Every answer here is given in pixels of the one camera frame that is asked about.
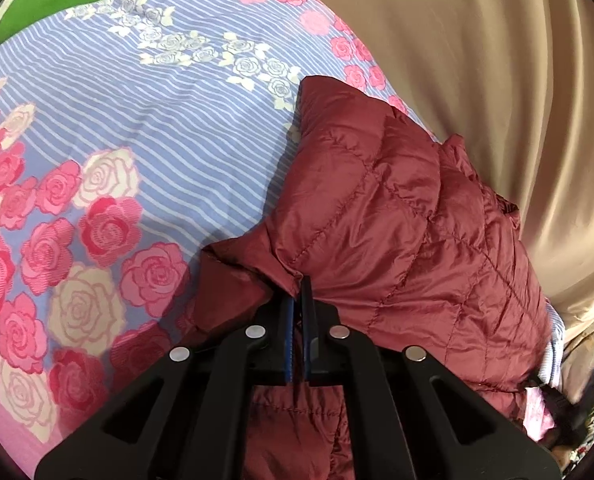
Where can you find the beige curtain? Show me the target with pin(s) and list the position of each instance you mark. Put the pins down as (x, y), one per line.
(477, 60)

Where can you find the floral rose print bedsheet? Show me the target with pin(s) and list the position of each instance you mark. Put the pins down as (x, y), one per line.
(152, 125)

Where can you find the black object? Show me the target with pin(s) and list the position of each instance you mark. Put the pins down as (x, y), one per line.
(567, 405)

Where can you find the beige floral cloth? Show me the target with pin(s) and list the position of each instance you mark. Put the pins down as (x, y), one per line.
(588, 346)

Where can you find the maroon quilted jacket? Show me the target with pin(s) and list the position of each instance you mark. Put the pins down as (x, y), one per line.
(387, 210)

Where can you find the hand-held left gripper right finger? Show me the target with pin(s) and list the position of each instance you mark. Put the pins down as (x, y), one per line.
(308, 330)

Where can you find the pink cloth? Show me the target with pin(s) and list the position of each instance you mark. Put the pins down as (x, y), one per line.
(538, 410)

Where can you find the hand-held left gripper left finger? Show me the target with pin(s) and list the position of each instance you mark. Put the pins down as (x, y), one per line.
(289, 345)

